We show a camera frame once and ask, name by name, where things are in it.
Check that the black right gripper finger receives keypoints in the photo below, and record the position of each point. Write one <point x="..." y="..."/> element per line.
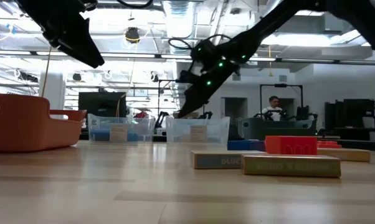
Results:
<point x="198" y="96"/>

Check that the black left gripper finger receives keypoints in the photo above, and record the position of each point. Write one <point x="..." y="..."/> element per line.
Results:
<point x="75" y="43"/>

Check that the blue long lego brick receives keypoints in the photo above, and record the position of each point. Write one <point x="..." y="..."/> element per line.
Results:
<point x="245" y="145"/>

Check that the blue curved lego brick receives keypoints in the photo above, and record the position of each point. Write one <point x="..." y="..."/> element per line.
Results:
<point x="133" y="137"/>

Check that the red lego brick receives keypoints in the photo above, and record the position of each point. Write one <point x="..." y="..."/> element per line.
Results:
<point x="293" y="144"/>
<point x="329" y="145"/>

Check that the plain wooden block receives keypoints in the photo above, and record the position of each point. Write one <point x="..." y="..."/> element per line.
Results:
<point x="346" y="155"/>

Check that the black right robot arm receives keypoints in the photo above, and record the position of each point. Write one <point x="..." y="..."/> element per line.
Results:
<point x="268" y="25"/>

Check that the black background robot arm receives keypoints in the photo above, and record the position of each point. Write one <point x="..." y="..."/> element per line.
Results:
<point x="161" y="116"/>
<point x="302" y="112"/>
<point x="205" y="115"/>

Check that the white paper bin label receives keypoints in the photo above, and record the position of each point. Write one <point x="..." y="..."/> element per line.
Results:
<point x="119" y="133"/>
<point x="198" y="133"/>

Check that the clear plastic bin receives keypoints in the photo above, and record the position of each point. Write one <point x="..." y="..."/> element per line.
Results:
<point x="178" y="130"/>
<point x="137" y="124"/>

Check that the black ceiling dome fixture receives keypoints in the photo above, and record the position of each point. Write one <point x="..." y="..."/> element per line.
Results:
<point x="132" y="35"/>

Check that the black background monitor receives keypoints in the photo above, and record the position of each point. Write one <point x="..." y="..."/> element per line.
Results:
<point x="101" y="104"/>

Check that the person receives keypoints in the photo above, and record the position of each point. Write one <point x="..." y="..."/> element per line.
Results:
<point x="273" y="112"/>

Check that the wooden block with blue print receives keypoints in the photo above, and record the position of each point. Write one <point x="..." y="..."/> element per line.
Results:
<point x="215" y="160"/>

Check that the dark green plastic bin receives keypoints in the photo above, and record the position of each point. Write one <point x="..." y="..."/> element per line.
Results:
<point x="284" y="130"/>

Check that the orange plastic bin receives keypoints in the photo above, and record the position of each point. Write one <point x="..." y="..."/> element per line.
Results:
<point x="25" y="130"/>

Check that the wooden block with green print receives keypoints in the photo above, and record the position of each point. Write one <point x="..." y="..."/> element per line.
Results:
<point x="290" y="166"/>

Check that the black background cabinet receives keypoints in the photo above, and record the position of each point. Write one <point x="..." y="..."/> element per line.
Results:
<point x="349" y="115"/>

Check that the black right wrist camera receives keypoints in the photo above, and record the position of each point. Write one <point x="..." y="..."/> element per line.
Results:
<point x="190" y="77"/>

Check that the black background stand frame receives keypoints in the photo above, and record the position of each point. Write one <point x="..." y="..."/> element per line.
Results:
<point x="281" y="85"/>
<point x="168" y="81"/>

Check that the silver ventilation duct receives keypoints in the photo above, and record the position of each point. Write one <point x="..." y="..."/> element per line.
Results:
<point x="179" y="21"/>

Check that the black table frame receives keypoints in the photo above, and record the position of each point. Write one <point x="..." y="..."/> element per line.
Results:
<point x="362" y="145"/>

